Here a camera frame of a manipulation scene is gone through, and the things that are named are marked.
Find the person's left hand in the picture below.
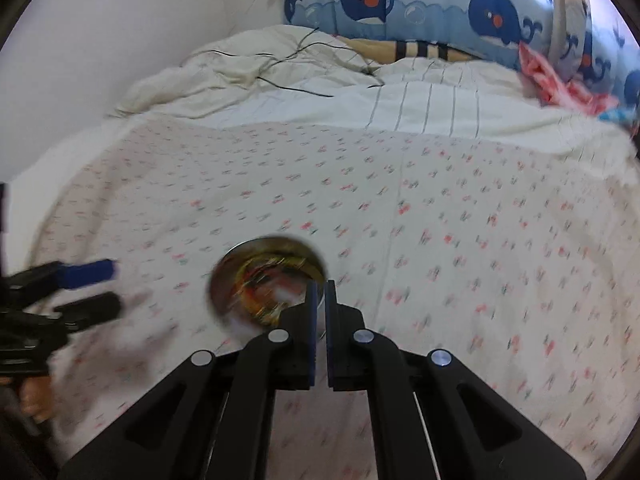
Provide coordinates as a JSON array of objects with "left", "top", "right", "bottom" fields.
[{"left": 20, "top": 376, "right": 54, "bottom": 424}]

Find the round silver metal tin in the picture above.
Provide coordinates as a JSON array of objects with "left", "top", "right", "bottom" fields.
[{"left": 206, "top": 234, "right": 328, "bottom": 328}]

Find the cherry print bed sheet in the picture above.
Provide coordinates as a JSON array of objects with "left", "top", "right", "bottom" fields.
[{"left": 37, "top": 119, "right": 639, "bottom": 478}]

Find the white striped duvet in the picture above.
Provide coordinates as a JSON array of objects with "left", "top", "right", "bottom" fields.
[{"left": 114, "top": 25, "right": 639, "bottom": 182}]

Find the striped tan pillow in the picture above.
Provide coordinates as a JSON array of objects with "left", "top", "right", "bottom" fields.
[{"left": 335, "top": 35, "right": 487, "bottom": 64}]

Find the pink cloth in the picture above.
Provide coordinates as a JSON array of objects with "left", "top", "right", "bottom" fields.
[{"left": 518, "top": 42, "right": 620, "bottom": 116}]

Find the blue whale print curtain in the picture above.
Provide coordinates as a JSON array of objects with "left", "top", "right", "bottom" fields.
[{"left": 283, "top": 0, "right": 639, "bottom": 107}]

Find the black cable on duvet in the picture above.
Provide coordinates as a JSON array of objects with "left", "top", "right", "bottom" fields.
[{"left": 194, "top": 27, "right": 386, "bottom": 99}]

